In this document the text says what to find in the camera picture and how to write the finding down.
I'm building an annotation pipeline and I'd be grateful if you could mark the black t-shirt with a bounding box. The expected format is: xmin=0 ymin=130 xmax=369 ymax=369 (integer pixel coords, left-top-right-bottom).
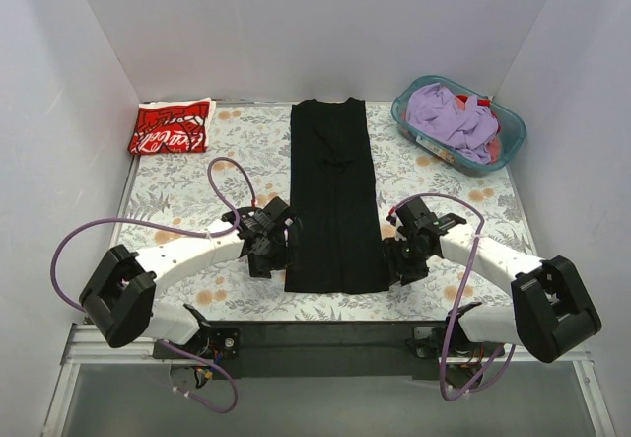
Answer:
xmin=285 ymin=98 xmax=389 ymax=294

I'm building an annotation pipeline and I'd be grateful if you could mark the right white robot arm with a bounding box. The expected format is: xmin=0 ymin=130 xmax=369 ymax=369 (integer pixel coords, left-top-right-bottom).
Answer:
xmin=383 ymin=196 xmax=602 ymax=363

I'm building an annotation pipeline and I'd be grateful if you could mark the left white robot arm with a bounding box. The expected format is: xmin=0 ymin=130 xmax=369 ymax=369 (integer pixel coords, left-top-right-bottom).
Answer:
xmin=79 ymin=197 xmax=297 ymax=358

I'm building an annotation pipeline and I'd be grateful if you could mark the floral table mat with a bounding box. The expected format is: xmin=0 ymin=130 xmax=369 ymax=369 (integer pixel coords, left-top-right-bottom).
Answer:
xmin=117 ymin=103 xmax=535 ymax=322

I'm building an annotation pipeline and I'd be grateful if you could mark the red garment in basket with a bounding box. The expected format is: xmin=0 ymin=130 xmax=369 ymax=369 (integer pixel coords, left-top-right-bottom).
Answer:
xmin=455 ymin=94 xmax=501 ymax=165

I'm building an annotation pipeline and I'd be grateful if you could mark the teal plastic basket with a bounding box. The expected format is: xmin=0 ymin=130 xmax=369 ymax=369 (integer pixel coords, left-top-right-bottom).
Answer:
xmin=390 ymin=75 xmax=526 ymax=177

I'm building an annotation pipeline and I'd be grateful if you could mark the lilac t-shirt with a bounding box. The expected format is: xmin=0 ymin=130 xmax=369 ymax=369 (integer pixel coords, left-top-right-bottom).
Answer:
xmin=404 ymin=85 xmax=499 ymax=166

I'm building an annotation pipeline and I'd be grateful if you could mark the folded red Coca-Cola shirt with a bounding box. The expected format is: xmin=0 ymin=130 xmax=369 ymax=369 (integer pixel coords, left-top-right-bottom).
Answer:
xmin=128 ymin=98 xmax=216 ymax=156

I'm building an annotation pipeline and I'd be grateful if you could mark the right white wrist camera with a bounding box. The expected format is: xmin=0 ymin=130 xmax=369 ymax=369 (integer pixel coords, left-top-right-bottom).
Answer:
xmin=386 ymin=207 xmax=400 ymax=231

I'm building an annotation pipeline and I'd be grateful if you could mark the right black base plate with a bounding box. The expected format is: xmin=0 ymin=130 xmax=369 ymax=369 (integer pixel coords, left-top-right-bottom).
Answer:
xmin=412 ymin=325 xmax=499 ymax=358

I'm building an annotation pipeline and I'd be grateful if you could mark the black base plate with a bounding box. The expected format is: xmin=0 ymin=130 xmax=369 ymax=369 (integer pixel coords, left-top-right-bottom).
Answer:
xmin=412 ymin=325 xmax=499 ymax=358
xmin=173 ymin=327 xmax=241 ymax=360

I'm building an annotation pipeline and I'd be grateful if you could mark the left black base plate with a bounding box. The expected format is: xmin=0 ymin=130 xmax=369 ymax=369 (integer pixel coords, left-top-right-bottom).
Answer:
xmin=173 ymin=327 xmax=241 ymax=360

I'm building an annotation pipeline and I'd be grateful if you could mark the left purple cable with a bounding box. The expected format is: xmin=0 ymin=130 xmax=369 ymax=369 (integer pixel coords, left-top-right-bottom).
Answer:
xmin=51 ymin=157 xmax=257 ymax=414

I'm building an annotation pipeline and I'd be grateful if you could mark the aluminium mounting rail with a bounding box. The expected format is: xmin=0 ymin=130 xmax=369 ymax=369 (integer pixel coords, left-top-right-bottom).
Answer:
xmin=61 ymin=325 xmax=593 ymax=364

